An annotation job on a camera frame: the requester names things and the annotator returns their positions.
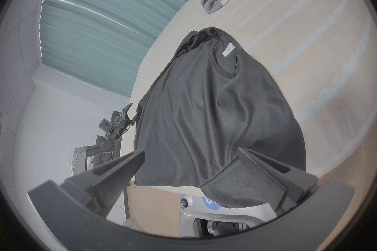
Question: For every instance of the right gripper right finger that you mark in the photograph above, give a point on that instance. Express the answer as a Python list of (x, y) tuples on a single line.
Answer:
[(288, 182)]

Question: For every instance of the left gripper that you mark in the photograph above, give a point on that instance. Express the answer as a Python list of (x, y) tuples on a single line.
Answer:
[(121, 124)]

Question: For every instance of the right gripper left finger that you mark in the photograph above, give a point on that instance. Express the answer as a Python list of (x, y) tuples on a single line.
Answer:
[(106, 182)]

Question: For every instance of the black T-shirt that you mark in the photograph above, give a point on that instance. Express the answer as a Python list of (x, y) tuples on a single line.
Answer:
[(212, 114)]

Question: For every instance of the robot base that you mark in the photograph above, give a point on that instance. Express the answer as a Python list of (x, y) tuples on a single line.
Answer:
[(191, 214)]

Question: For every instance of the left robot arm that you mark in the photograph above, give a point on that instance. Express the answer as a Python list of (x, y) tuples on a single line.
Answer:
[(100, 152)]

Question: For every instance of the bed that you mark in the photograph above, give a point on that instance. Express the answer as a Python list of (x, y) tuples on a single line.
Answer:
[(309, 23)]

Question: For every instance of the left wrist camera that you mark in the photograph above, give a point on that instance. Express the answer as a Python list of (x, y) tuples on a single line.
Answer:
[(105, 125)]

